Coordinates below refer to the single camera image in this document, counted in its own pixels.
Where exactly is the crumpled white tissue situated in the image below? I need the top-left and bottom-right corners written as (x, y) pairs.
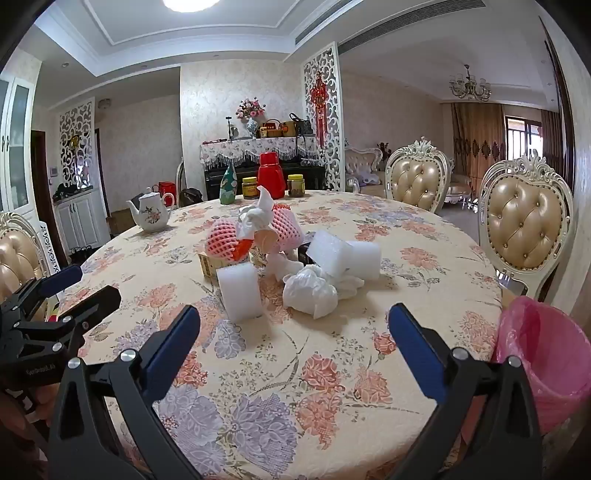
top-left (263, 251), bottom-right (305, 282)
top-left (236, 186), bottom-right (278, 241)
top-left (330, 274), bottom-right (365, 301)

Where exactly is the brown patterned curtain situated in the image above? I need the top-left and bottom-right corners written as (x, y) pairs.
top-left (451, 102), bottom-right (506, 178)

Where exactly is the floral tablecloth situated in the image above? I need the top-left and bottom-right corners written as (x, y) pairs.
top-left (60, 189), bottom-right (506, 480)

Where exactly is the floral fringed piano cover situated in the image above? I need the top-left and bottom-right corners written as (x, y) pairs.
top-left (199, 136), bottom-right (324, 169)

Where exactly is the round ceiling lamp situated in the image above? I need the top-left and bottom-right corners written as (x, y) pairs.
top-left (161, 0), bottom-right (220, 11)

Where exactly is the green glass bottle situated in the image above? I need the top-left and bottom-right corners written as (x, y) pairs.
top-left (219, 165), bottom-right (238, 205)

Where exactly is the tall white glass-door cabinet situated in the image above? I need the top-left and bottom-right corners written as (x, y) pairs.
top-left (0, 74), bottom-right (38, 222)

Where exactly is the flower bouquet in vase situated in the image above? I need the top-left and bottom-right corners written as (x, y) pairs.
top-left (236, 97), bottom-right (267, 138)

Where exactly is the red knot wall hanging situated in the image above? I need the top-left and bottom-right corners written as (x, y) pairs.
top-left (310, 71), bottom-right (329, 139)

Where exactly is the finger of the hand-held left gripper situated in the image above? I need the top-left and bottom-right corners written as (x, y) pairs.
top-left (0, 264), bottom-right (84, 319)
top-left (28, 285), bottom-right (122, 357)

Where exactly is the yellow cardboard box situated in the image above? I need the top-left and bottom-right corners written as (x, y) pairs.
top-left (198, 251), bottom-right (232, 280)

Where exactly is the low white cabinet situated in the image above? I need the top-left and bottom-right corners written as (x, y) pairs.
top-left (53, 189), bottom-right (112, 252)

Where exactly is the black piano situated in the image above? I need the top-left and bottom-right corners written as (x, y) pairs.
top-left (203, 161), bottom-right (326, 201)

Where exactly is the white floral teapot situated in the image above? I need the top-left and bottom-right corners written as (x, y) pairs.
top-left (126, 187), bottom-right (176, 232)

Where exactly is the pink-lined waste bin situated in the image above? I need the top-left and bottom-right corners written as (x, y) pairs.
top-left (492, 295), bottom-right (585, 435)

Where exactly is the white lattice screen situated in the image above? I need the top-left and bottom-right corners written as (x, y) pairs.
top-left (302, 46), bottom-right (345, 192)
top-left (58, 97), bottom-right (96, 185)

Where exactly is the white plastic bag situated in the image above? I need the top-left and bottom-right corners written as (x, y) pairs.
top-left (283, 267), bottom-right (339, 320)

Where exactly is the person's left hand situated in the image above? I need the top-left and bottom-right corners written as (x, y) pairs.
top-left (0, 385), bottom-right (58, 462)

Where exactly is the black handbag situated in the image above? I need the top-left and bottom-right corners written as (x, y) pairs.
top-left (288, 112), bottom-right (314, 137)

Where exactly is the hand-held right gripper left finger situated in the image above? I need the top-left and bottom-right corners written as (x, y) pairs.
top-left (46, 304), bottom-right (204, 480)

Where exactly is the dark wooden door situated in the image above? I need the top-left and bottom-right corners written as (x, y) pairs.
top-left (31, 130), bottom-right (57, 264)

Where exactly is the white carved sofa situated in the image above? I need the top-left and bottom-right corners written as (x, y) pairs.
top-left (344, 145), bottom-right (389, 195)

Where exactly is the beige tufted dining chair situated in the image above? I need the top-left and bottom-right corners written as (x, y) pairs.
top-left (478, 150), bottom-right (575, 305)
top-left (0, 211), bottom-right (58, 324)
top-left (385, 137), bottom-right (452, 214)

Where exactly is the ceiling air vent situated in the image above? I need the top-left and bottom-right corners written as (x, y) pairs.
top-left (339, 4), bottom-right (486, 51)

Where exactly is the wooden framed window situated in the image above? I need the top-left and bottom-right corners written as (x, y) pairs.
top-left (505, 117), bottom-right (543, 162)

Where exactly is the chandelier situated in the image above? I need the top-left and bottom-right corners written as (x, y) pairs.
top-left (449, 65), bottom-right (492, 101)

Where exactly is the black cardboard box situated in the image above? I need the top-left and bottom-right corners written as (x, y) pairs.
top-left (295, 242), bottom-right (324, 268)

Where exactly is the red thermos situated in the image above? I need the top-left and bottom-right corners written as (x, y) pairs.
top-left (257, 152), bottom-right (287, 200)

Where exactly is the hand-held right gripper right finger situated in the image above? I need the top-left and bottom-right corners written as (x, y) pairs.
top-left (387, 302), bottom-right (546, 480)

